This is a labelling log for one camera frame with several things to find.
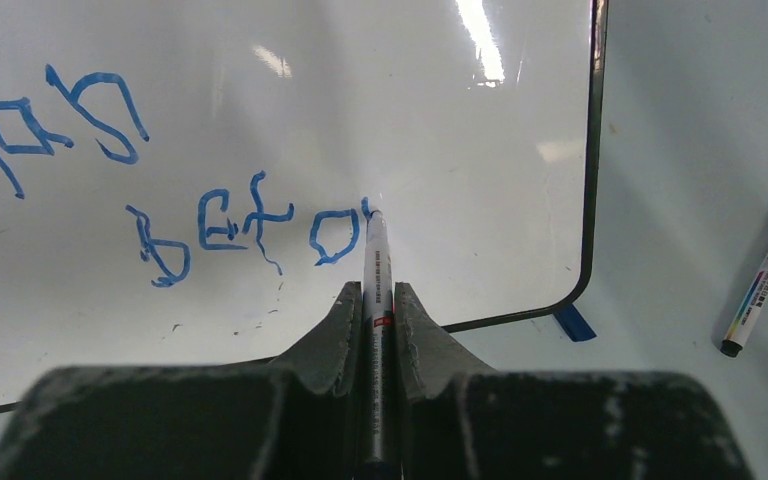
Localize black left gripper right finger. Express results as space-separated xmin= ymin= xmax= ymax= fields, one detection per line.
xmin=394 ymin=282 xmax=494 ymax=401

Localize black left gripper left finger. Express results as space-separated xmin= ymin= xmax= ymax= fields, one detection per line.
xmin=271 ymin=281 xmax=363 ymax=397

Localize white marker pen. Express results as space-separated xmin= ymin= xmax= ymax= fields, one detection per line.
xmin=357 ymin=210 xmax=401 ymax=479

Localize blue marker cap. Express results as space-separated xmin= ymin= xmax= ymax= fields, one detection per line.
xmin=553 ymin=304 xmax=597 ymax=342

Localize white whiteboard black frame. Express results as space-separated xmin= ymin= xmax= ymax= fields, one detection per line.
xmin=0 ymin=1 xmax=608 ymax=407

